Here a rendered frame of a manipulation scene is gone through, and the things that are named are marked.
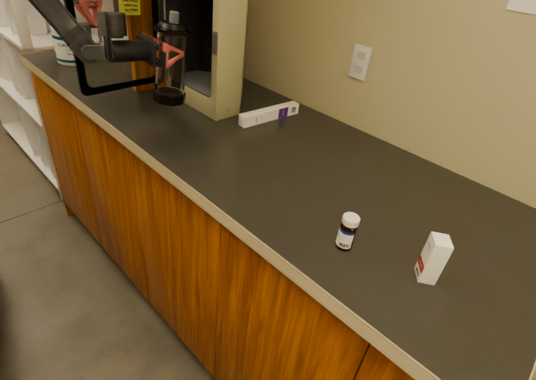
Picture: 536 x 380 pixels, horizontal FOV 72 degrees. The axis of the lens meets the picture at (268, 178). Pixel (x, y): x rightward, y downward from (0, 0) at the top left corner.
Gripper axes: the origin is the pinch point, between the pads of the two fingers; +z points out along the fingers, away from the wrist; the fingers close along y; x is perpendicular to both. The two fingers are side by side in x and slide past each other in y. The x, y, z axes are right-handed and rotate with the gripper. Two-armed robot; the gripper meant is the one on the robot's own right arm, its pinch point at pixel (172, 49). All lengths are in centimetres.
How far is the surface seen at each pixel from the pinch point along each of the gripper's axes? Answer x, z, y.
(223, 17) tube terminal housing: -11.0, 12.5, -7.4
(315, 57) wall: 1, 55, -14
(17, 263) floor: 122, -40, 68
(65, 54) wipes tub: 21, -6, 69
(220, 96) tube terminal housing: 13.9, 14.4, -7.8
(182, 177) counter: 24.5, -15.5, -30.2
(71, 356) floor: 121, -39, 3
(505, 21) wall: -25, 53, -71
